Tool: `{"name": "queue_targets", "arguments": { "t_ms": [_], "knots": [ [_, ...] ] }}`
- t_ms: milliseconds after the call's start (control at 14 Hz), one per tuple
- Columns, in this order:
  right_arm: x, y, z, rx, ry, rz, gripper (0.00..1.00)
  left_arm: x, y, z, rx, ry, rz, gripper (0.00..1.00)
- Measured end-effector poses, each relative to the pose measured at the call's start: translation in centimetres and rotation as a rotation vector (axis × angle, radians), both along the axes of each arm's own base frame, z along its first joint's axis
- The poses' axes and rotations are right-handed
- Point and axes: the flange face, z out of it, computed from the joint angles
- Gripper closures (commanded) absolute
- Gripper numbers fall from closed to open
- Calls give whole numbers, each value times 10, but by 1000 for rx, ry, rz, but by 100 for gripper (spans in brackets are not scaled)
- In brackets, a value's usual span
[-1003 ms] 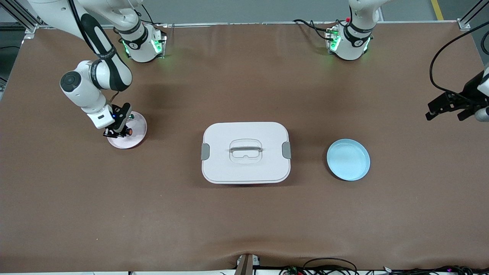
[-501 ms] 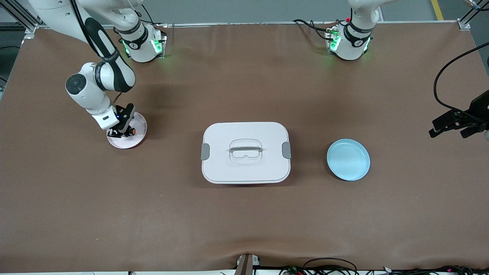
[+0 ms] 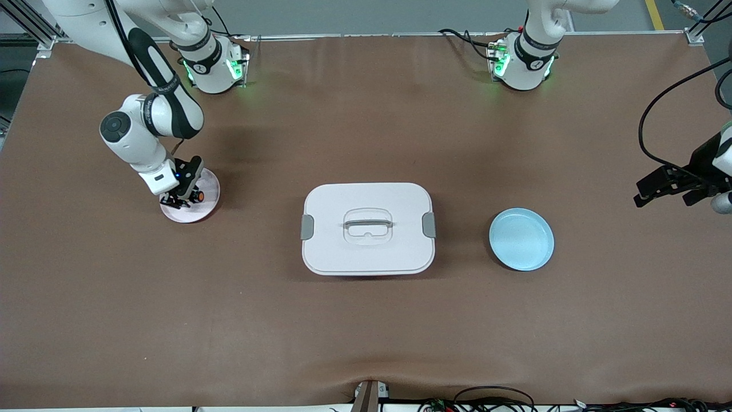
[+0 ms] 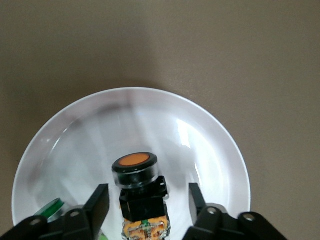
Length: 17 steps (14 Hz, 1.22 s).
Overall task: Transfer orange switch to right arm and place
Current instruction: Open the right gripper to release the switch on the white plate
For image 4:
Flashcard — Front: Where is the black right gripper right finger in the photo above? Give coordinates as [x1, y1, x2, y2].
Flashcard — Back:
[183, 182, 288, 240]

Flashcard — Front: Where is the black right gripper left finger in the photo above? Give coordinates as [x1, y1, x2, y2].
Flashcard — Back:
[0, 183, 111, 240]

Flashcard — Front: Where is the orange push-button switch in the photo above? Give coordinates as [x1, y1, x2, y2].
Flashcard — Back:
[111, 151, 172, 240]

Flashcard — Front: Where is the pink round plate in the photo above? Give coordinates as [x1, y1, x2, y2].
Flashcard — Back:
[11, 86, 252, 240]

